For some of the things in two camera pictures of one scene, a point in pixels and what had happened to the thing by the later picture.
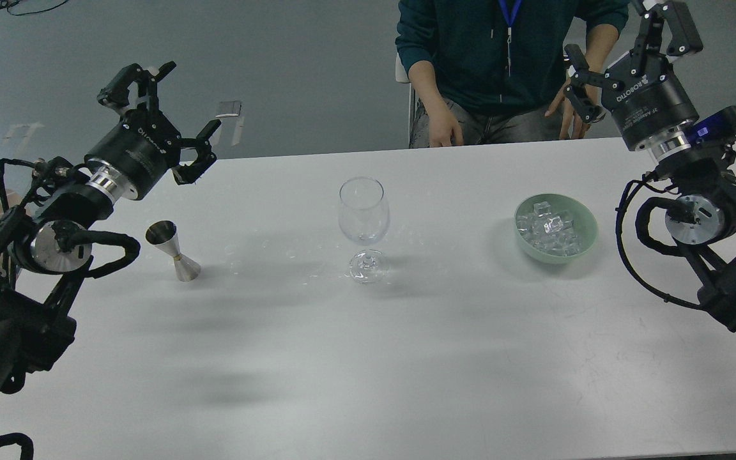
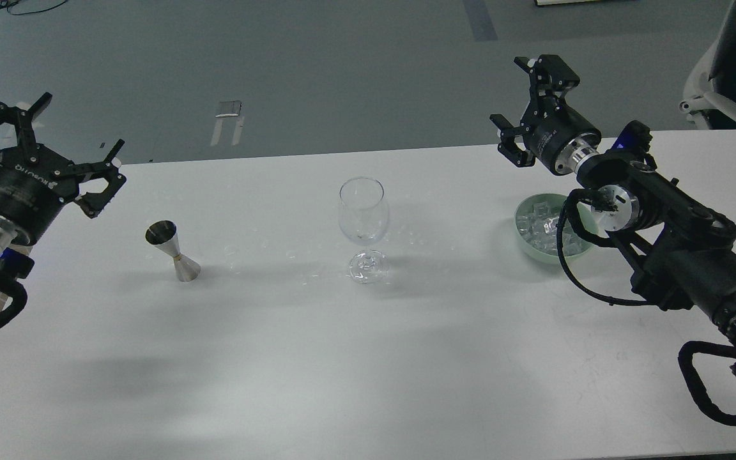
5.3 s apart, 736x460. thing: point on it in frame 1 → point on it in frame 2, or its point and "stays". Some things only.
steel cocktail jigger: x=163 y=234 stays
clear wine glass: x=363 y=218 stays
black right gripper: x=650 y=102 → x=558 y=135
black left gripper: x=140 y=151 → x=30 y=183
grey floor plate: x=229 y=108 stays
